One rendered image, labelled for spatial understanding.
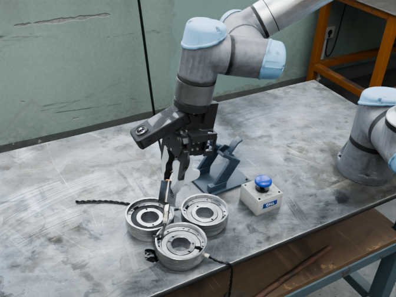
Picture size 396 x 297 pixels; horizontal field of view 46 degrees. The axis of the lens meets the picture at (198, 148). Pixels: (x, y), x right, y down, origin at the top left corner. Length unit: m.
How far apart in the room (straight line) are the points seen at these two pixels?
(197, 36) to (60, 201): 0.53
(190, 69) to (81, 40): 1.70
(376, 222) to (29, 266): 1.03
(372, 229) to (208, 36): 0.91
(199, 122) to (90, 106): 1.79
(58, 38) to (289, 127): 1.41
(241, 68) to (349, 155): 0.50
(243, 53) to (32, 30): 1.70
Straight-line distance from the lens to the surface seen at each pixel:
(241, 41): 0.87
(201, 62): 0.85
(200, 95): 0.87
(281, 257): 1.37
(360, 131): 1.23
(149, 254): 0.99
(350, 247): 1.46
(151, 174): 1.20
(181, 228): 1.01
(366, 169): 1.26
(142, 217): 1.05
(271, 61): 0.88
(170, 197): 0.99
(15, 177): 1.24
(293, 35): 3.26
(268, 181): 1.08
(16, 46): 2.46
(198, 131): 0.94
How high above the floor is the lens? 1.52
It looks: 34 degrees down
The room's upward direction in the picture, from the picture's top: 3 degrees clockwise
